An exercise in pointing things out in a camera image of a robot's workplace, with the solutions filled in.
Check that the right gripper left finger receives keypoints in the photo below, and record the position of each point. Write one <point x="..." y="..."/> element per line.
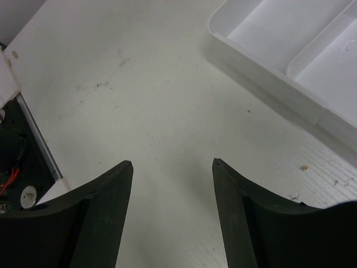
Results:
<point x="82" y="228"/>

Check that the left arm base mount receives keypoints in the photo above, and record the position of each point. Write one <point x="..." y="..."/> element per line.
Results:
<point x="27" y="170"/>

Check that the white divided organizer tray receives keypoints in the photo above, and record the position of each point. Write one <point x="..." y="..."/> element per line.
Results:
<point x="301" y="52"/>

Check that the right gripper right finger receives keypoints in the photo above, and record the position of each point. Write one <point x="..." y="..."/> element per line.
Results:
<point x="263" y="229"/>

